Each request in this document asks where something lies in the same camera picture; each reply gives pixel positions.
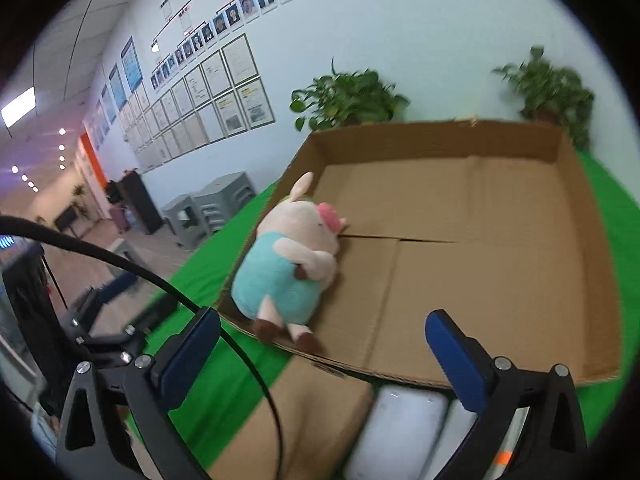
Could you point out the large cardboard box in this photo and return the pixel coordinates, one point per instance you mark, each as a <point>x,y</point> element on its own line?
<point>493,222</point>

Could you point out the potted plant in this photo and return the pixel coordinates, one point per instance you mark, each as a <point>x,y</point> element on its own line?
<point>551,94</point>
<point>343,99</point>

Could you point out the cardboard divider piece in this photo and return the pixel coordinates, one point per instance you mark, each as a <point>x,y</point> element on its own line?
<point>322,412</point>

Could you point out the pig plush toy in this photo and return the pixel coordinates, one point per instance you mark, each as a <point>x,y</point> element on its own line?
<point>291,263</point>

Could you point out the black cabinet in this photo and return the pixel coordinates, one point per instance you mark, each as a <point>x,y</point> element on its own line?
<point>139,201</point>

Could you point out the left potted plant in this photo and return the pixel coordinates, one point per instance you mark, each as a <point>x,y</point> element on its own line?
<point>343,99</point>

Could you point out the right potted plant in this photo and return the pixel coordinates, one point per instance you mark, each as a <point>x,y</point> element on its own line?
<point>551,94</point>

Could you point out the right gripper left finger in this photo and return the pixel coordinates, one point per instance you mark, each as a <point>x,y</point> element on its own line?
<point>93,442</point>

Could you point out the grey stacked stools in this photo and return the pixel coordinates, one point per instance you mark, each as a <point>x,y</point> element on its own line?
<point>193,217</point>

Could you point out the white hair dryer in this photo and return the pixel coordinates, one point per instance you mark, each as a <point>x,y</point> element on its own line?
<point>457,425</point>

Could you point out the staff photo row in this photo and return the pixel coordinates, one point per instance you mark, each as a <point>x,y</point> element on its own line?
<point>196,37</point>

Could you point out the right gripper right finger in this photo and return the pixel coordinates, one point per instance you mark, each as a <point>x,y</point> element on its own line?
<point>553,439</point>

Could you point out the green table cloth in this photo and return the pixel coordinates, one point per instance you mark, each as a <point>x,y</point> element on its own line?
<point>226,393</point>

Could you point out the white device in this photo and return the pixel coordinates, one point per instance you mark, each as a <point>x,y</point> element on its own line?
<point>397,439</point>

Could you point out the framed certificates on wall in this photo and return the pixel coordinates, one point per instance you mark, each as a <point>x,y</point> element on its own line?
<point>220,97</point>

